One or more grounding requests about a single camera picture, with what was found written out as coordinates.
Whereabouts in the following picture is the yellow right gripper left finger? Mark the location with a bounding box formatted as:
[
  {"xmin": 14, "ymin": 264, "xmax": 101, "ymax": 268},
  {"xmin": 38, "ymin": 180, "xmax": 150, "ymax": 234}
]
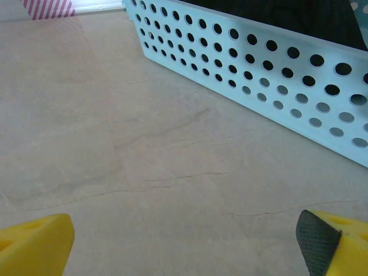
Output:
[{"xmin": 0, "ymin": 213, "xmax": 76, "ymax": 276}]

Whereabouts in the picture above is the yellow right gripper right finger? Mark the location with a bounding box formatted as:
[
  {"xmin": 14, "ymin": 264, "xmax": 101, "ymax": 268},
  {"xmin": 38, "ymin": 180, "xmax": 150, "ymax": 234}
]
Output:
[{"xmin": 295, "ymin": 209, "xmax": 368, "ymax": 276}]

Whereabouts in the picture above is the light blue perforated plastic basket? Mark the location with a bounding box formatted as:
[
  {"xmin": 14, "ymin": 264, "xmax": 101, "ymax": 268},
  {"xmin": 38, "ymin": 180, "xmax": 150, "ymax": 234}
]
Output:
[{"xmin": 122, "ymin": 0, "xmax": 368, "ymax": 169}]

